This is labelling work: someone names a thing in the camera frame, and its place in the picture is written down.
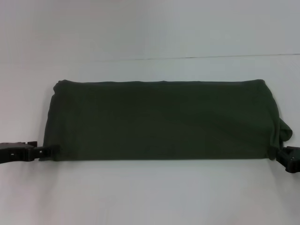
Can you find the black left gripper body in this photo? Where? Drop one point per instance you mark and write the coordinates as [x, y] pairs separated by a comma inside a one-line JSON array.
[[15, 152]]

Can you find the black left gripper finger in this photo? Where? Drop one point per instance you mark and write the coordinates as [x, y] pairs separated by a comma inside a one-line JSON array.
[[47, 150], [36, 158]]

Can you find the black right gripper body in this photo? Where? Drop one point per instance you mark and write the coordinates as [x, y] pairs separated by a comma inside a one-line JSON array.
[[291, 161]]

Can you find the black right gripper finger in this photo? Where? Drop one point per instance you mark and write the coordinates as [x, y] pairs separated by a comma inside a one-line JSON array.
[[275, 148], [279, 157]]

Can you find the dark green printed t-shirt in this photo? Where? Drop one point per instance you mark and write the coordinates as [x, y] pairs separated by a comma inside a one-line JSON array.
[[164, 117]]

